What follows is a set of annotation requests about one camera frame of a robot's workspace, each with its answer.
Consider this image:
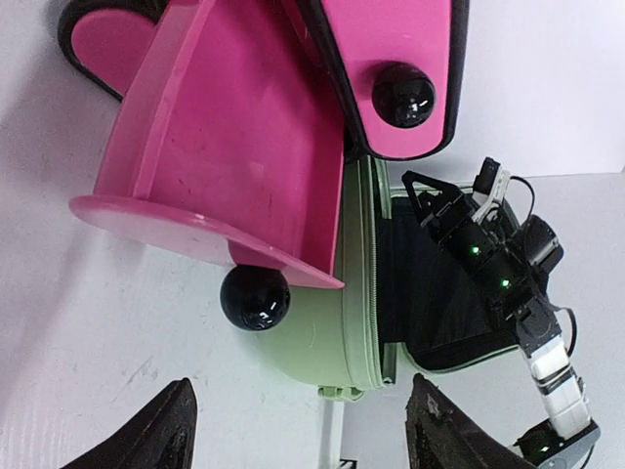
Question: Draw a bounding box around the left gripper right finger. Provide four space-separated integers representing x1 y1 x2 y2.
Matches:
405 373 533 469

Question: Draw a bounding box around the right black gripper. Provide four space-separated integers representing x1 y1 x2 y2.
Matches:
401 171 542 318

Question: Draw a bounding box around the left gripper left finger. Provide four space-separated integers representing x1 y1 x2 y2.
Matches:
64 377 198 469

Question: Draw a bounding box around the green hard-shell suitcase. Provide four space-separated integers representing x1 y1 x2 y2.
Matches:
241 157 516 402

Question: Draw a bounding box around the black pink drawer organizer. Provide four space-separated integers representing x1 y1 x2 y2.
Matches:
58 1 470 331

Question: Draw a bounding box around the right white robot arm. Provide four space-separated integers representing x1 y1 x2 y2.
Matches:
401 158 601 468

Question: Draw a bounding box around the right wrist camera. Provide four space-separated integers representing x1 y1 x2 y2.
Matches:
472 157 563 275

